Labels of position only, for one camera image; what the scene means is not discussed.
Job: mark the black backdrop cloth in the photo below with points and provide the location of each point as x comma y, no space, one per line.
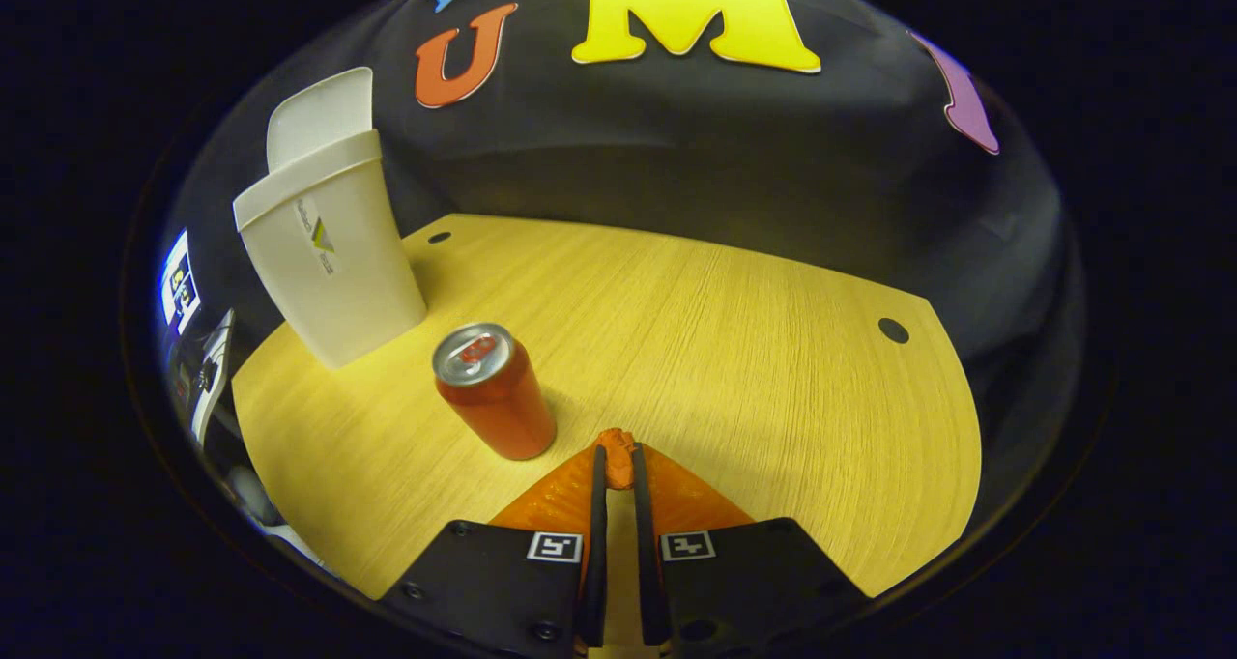
676,147

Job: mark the orange paper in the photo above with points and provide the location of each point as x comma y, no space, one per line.
616,444

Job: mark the white power strip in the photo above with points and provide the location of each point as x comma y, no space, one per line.
217,359

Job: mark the blue white screen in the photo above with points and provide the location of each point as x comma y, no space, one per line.
181,287

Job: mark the white desktop garbage bin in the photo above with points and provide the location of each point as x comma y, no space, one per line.
329,292

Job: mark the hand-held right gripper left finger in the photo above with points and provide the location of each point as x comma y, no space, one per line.
594,562

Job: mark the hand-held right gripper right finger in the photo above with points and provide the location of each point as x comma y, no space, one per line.
649,582

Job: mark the red pop can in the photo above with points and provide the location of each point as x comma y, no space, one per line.
503,408

